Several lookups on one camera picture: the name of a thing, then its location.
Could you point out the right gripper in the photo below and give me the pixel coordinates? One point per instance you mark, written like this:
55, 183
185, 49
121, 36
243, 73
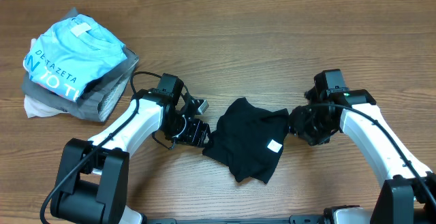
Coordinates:
298, 125

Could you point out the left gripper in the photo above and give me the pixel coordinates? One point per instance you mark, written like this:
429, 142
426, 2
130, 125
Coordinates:
195, 134

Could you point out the black t-shirt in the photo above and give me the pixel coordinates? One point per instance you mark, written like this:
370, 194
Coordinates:
249, 140

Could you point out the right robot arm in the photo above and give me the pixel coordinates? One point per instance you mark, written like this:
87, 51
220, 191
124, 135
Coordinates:
407, 185

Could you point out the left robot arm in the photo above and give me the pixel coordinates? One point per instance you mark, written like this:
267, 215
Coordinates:
92, 180

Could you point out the grey folded garment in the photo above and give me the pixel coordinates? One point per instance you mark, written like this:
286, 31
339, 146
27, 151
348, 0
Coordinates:
101, 95

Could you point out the light blue folded t-shirt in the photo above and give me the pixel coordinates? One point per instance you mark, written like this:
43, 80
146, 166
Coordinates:
71, 54

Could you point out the white folded garment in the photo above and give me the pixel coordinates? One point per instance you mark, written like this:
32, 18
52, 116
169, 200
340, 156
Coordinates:
39, 101

